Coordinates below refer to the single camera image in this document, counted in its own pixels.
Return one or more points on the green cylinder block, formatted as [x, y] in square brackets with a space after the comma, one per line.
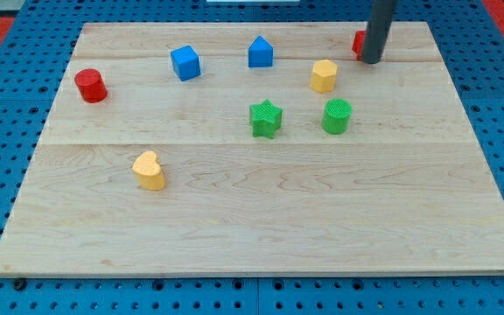
[336, 116]

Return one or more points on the blue cube block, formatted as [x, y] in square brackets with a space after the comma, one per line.
[185, 62]

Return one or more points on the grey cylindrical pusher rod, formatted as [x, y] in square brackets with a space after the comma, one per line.
[377, 30]

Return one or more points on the light wooden board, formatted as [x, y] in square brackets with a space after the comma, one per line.
[405, 191]

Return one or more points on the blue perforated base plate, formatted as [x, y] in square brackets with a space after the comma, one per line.
[33, 59]

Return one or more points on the yellow hexagon block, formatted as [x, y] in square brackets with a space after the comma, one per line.
[323, 76]

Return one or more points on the green star block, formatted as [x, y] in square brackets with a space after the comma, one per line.
[265, 119]

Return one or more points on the red cylinder block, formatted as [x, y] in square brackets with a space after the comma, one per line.
[90, 85]

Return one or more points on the blue house-shaped block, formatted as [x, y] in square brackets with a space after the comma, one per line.
[260, 53]

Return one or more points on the red star block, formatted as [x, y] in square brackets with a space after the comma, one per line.
[358, 42]

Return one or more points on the yellow heart block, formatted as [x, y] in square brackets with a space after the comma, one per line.
[148, 171]

